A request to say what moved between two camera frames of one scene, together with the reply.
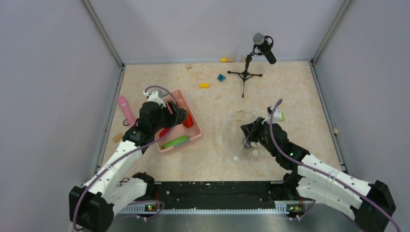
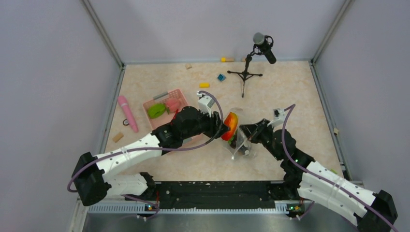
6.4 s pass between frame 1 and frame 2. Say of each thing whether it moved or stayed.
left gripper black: moved
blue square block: stayed
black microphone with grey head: stayed
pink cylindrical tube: stayed
